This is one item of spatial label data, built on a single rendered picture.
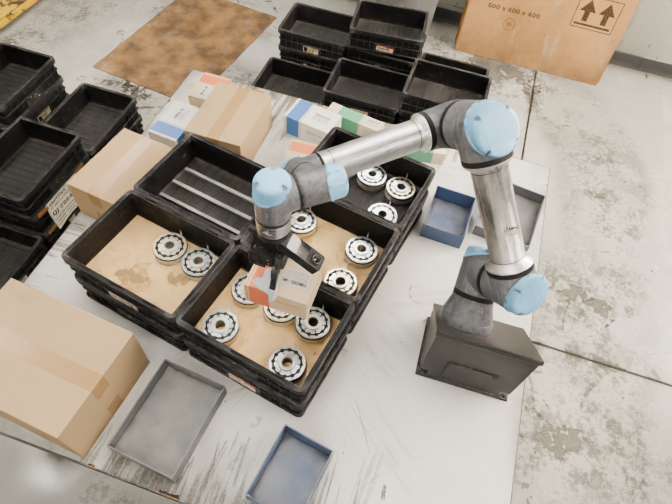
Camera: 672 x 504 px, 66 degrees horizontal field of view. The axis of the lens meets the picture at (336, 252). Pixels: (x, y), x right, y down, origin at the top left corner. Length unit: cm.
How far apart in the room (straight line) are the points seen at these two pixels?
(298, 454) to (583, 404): 149
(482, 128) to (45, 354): 120
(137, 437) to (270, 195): 87
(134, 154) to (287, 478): 117
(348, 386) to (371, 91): 180
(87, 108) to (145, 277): 146
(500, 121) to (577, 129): 260
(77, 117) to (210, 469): 193
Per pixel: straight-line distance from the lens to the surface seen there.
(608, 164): 363
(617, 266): 313
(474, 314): 146
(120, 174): 191
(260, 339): 152
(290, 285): 125
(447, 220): 198
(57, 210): 250
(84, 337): 154
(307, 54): 319
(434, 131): 126
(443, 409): 164
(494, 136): 117
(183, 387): 163
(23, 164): 261
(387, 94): 296
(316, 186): 103
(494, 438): 166
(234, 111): 206
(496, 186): 123
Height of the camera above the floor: 220
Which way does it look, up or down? 55 degrees down
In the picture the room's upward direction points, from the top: 7 degrees clockwise
